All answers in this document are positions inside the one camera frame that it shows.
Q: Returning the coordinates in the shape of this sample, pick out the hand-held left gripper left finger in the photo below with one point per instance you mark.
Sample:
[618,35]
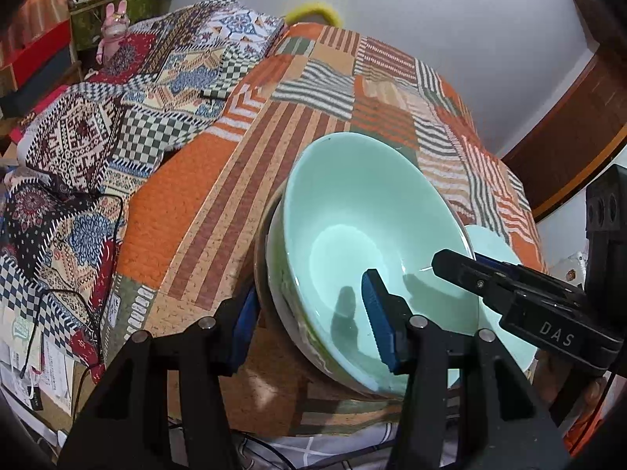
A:
[242,333]

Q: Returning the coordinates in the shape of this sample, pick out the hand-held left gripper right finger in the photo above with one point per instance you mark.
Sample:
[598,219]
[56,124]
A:
[379,323]

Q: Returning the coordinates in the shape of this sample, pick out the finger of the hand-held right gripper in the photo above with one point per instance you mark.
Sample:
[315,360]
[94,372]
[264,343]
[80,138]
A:
[494,263]
[460,269]

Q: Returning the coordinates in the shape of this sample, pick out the mint green plate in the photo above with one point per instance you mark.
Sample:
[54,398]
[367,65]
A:
[490,241]

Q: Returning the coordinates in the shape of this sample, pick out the mint green bowl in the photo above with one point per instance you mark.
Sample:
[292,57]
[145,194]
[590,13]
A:
[352,205]

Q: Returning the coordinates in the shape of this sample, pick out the person's right hand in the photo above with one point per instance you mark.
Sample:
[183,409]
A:
[553,377]

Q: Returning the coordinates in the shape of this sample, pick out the orange striped patchwork cloth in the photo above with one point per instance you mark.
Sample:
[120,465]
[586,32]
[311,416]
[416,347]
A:
[196,205]

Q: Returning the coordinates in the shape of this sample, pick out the white printed sheet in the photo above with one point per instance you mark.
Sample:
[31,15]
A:
[318,450]

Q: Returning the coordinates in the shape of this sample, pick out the brown wooden door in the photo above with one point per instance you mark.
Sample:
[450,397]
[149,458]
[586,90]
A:
[578,132]

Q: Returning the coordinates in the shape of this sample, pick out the white paper sheet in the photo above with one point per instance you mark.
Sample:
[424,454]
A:
[54,367]

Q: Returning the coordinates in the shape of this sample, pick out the patterned patchwork blanket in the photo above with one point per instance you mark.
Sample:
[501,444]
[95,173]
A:
[122,107]

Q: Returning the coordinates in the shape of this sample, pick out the yellow foam tube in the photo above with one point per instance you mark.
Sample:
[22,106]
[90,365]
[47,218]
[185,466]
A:
[313,7]

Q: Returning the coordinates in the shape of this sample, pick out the dark blue box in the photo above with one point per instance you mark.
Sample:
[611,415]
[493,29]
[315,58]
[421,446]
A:
[44,81]

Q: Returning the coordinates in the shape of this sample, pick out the pink bunny toy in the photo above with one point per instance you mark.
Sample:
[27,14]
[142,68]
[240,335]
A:
[115,29]

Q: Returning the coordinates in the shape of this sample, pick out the green cardboard box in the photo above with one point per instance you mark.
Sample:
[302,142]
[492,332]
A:
[83,24]

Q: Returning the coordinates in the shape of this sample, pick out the red box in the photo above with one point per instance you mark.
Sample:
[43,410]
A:
[39,44]

